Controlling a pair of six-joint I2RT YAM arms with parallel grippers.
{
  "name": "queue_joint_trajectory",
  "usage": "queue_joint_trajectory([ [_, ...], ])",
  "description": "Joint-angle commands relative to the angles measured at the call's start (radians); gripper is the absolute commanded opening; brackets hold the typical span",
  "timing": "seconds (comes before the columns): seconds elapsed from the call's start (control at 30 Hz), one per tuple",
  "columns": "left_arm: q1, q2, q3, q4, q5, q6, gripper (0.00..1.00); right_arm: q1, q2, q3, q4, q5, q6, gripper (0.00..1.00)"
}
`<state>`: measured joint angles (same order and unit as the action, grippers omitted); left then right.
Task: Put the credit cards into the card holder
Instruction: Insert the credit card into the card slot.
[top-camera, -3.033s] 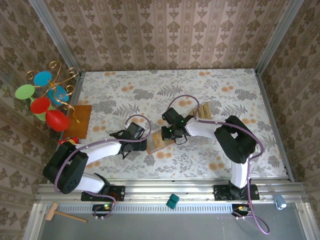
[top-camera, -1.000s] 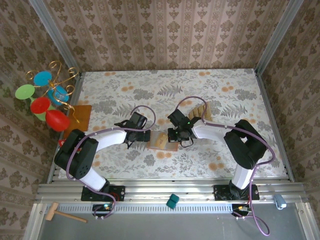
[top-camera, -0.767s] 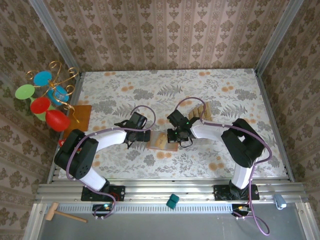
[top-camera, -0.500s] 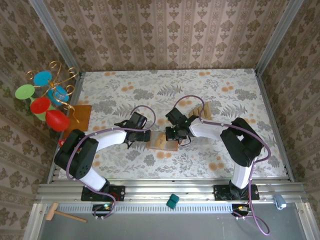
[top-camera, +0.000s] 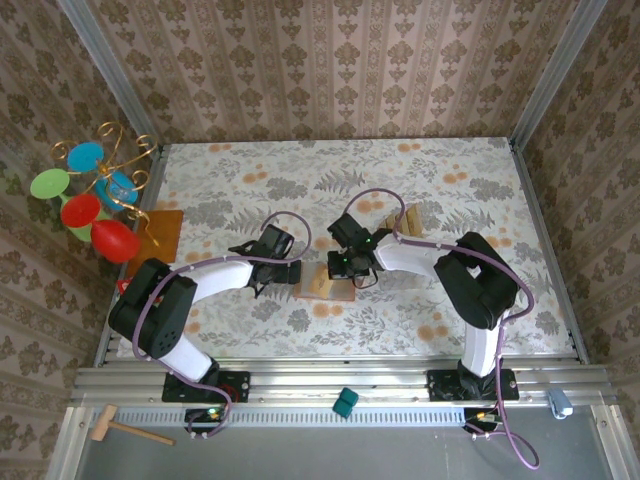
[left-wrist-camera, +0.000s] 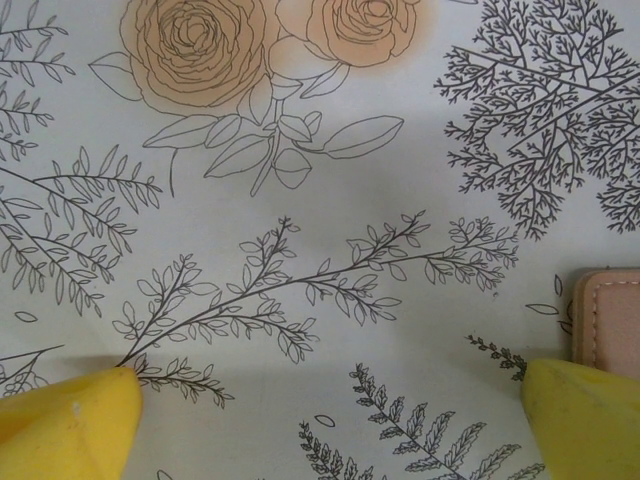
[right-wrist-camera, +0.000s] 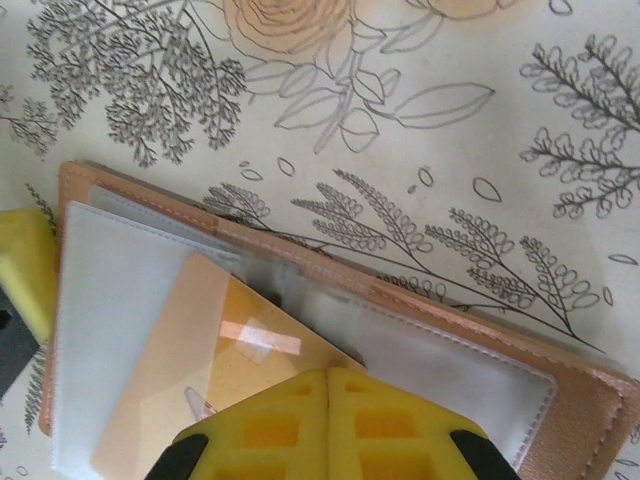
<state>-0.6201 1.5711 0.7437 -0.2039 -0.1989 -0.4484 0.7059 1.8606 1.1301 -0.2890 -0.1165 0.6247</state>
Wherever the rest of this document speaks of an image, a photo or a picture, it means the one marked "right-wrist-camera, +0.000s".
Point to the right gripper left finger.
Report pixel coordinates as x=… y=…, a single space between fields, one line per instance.
x=270 y=430

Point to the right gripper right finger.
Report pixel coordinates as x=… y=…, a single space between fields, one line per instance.
x=390 y=430

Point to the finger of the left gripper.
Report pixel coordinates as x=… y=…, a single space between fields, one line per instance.
x=25 y=260

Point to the gold credit card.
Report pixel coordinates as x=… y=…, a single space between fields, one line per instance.
x=175 y=350

